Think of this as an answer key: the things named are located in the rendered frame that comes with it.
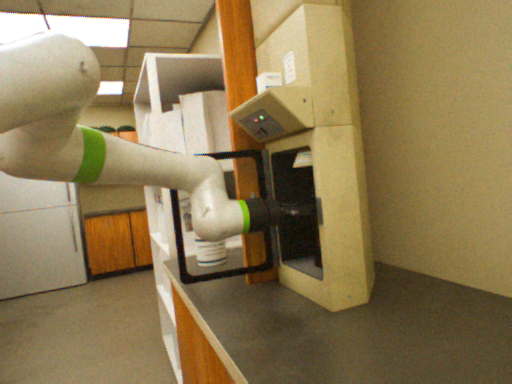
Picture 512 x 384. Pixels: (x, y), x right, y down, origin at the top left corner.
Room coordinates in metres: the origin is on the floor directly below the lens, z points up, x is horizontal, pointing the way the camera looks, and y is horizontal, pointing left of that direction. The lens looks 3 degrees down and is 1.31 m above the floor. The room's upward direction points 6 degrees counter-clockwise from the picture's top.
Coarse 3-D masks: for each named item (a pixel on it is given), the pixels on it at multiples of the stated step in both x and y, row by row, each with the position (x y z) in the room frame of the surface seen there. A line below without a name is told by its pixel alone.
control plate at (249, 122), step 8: (256, 112) 1.01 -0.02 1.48; (264, 112) 0.97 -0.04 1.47; (240, 120) 1.13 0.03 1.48; (248, 120) 1.09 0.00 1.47; (264, 120) 1.02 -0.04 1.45; (272, 120) 0.98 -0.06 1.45; (248, 128) 1.14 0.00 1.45; (256, 128) 1.10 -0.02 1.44; (264, 128) 1.06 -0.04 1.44; (272, 128) 1.03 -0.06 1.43; (280, 128) 0.99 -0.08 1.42; (256, 136) 1.15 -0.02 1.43; (264, 136) 1.11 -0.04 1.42
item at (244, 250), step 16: (224, 160) 1.16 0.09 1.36; (240, 160) 1.17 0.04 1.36; (224, 176) 1.16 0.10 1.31; (240, 176) 1.17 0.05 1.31; (256, 176) 1.18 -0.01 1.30; (240, 192) 1.17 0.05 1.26; (256, 192) 1.18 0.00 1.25; (192, 240) 1.13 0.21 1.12; (224, 240) 1.15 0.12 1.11; (240, 240) 1.16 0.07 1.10; (256, 240) 1.18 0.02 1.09; (192, 256) 1.13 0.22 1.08; (208, 256) 1.14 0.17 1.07; (224, 256) 1.15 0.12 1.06; (240, 256) 1.16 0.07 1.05; (256, 256) 1.17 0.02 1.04; (192, 272) 1.12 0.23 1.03; (208, 272) 1.14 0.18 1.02
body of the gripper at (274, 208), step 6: (270, 204) 0.98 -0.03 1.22; (276, 204) 0.98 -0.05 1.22; (270, 210) 0.97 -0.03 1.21; (276, 210) 0.97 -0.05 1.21; (282, 210) 0.98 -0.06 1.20; (288, 210) 0.98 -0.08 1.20; (270, 216) 0.97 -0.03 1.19; (276, 216) 0.97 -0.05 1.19; (270, 222) 0.97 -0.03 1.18; (276, 222) 0.98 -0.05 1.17
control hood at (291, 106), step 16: (256, 96) 0.94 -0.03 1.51; (272, 96) 0.88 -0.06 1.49; (288, 96) 0.88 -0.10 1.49; (304, 96) 0.90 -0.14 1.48; (240, 112) 1.08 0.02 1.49; (272, 112) 0.95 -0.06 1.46; (288, 112) 0.89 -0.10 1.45; (304, 112) 0.90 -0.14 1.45; (288, 128) 0.97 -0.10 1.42; (304, 128) 0.92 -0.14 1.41
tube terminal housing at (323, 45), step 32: (288, 32) 0.99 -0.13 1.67; (320, 32) 0.92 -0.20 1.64; (352, 32) 1.12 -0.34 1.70; (320, 64) 0.92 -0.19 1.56; (352, 64) 1.06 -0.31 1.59; (320, 96) 0.92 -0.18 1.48; (352, 96) 1.00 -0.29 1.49; (320, 128) 0.91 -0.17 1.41; (352, 128) 0.95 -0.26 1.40; (320, 160) 0.91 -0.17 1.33; (352, 160) 0.95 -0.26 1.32; (320, 192) 0.91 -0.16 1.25; (352, 192) 0.94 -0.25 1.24; (320, 224) 0.92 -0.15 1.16; (352, 224) 0.94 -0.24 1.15; (352, 256) 0.94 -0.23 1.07; (320, 288) 0.96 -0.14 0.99; (352, 288) 0.93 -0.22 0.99
